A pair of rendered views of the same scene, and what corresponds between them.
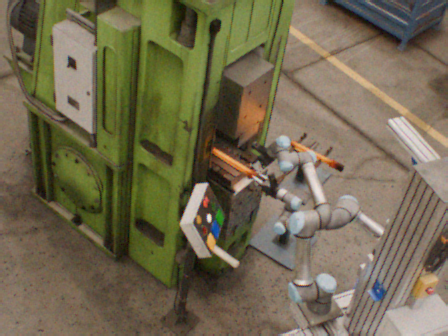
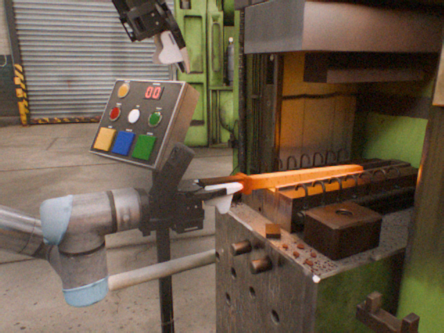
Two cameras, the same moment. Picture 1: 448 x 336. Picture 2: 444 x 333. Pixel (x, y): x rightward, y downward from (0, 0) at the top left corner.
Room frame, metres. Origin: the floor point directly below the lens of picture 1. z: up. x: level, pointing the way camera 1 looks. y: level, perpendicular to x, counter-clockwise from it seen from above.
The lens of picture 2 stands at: (3.63, -0.79, 1.25)
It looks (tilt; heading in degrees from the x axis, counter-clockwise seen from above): 17 degrees down; 120
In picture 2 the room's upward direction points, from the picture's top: straight up
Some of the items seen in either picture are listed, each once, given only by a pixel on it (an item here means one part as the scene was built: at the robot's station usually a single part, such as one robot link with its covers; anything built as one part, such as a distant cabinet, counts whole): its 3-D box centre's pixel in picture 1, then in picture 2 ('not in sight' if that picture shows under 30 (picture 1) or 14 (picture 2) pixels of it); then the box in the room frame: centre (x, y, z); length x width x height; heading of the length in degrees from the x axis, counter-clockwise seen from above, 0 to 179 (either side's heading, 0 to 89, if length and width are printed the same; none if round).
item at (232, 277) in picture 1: (227, 270); not in sight; (3.30, -0.15, 0.01); 0.58 x 0.39 x 0.01; 148
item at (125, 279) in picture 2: (211, 246); (178, 266); (2.99, 0.00, 0.62); 0.44 x 0.05 x 0.05; 58
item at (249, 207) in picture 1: (215, 183); (343, 286); (3.50, 0.05, 0.69); 0.56 x 0.38 x 0.45; 58
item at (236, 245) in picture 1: (208, 226); not in sight; (3.50, 0.05, 0.23); 0.55 x 0.37 x 0.47; 58
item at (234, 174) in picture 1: (215, 160); (334, 184); (3.44, 0.07, 0.96); 0.42 x 0.20 x 0.09; 58
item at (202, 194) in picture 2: not in sight; (204, 193); (3.28, -0.28, 1.01); 0.09 x 0.05 x 0.02; 55
